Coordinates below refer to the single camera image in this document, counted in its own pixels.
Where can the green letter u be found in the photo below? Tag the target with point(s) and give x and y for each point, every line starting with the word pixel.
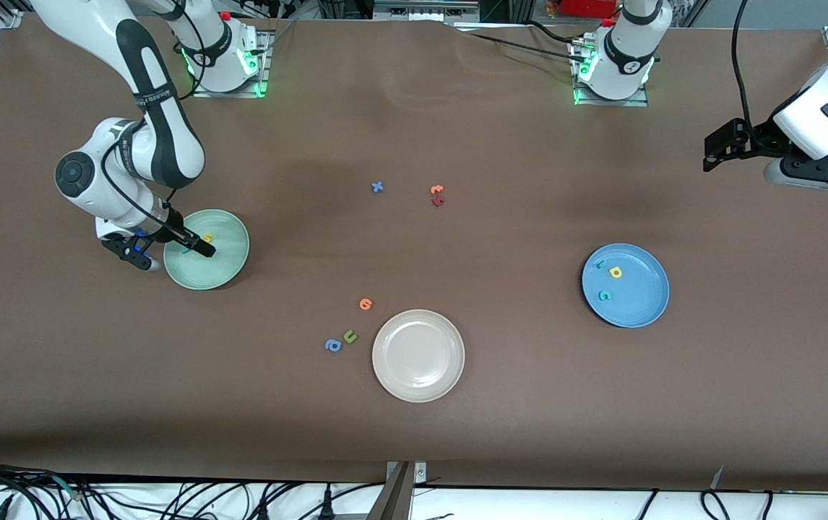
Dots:
pixel 347 339

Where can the blue letter a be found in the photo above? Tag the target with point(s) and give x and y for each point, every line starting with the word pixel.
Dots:
pixel 327 344

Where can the aluminium camera post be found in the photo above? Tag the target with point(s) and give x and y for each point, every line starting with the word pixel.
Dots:
pixel 394 498

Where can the blue plate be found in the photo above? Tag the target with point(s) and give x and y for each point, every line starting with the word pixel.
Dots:
pixel 638 303

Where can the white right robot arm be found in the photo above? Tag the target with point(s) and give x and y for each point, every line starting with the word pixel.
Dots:
pixel 118 195

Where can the silver equipment box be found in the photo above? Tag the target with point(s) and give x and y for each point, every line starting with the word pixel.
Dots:
pixel 425 11

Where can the green plate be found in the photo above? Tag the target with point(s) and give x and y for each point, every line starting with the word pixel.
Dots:
pixel 226 263

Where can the small paper tag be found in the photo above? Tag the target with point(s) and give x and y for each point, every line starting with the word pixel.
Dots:
pixel 717 478

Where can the metal post bracket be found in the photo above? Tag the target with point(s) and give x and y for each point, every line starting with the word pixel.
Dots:
pixel 420 473

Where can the black plug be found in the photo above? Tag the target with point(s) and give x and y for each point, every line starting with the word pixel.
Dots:
pixel 262 511
pixel 326 505

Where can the beige plate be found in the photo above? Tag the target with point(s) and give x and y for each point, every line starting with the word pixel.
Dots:
pixel 418 355

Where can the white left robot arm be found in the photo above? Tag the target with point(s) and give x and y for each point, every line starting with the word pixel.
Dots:
pixel 627 58

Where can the red box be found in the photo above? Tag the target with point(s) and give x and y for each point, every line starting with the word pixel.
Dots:
pixel 587 7

